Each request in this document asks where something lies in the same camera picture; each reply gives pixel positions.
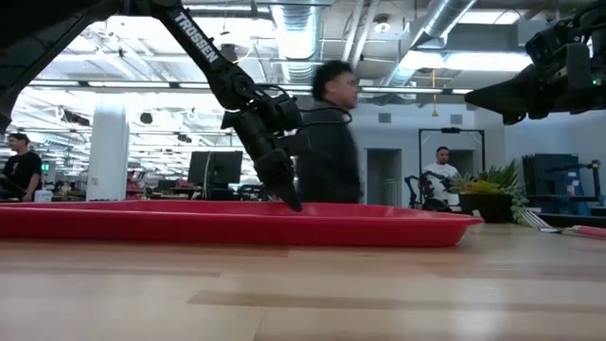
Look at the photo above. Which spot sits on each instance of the small potted green plant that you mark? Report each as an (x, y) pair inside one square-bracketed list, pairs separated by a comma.
[(487, 206)]

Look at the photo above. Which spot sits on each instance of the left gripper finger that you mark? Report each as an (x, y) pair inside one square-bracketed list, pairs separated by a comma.
[(279, 175)]

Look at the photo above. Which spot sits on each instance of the red plastic tray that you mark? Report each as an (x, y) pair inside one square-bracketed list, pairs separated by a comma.
[(237, 227)]

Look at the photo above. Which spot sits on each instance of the silver ceiling air duct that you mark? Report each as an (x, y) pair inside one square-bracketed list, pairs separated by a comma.
[(440, 19), (298, 38)]

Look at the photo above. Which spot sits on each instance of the grey door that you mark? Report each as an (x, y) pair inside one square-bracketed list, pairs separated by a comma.
[(383, 177)]

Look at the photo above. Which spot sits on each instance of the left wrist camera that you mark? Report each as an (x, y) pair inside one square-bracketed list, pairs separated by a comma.
[(286, 113)]

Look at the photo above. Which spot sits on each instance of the blue storage rack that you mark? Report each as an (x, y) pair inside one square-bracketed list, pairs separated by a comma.
[(549, 184)]

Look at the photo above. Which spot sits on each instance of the white square pillar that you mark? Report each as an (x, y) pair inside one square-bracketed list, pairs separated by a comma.
[(108, 151)]

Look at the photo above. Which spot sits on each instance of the black background robot arm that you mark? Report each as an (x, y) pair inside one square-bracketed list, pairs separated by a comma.
[(428, 189)]

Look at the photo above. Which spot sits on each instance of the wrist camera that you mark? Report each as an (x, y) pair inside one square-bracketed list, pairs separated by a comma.
[(286, 113), (544, 47)]

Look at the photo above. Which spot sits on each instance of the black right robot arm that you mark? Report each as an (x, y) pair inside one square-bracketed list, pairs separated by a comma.
[(594, 23)]

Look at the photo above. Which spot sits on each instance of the black computer monitor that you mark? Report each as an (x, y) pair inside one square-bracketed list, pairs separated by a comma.
[(215, 168)]

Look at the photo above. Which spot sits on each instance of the black tall stand frame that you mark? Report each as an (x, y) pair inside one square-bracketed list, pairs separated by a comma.
[(450, 130)]

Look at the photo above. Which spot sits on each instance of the person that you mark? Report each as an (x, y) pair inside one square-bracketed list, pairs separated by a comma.
[(442, 173), (329, 161), (21, 170)]

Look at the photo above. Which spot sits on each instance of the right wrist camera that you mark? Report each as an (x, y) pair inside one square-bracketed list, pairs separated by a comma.
[(544, 47)]

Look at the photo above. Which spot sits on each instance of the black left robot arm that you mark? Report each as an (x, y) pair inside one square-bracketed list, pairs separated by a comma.
[(199, 45)]

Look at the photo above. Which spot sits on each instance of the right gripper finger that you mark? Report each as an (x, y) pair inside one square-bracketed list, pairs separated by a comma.
[(511, 99)]

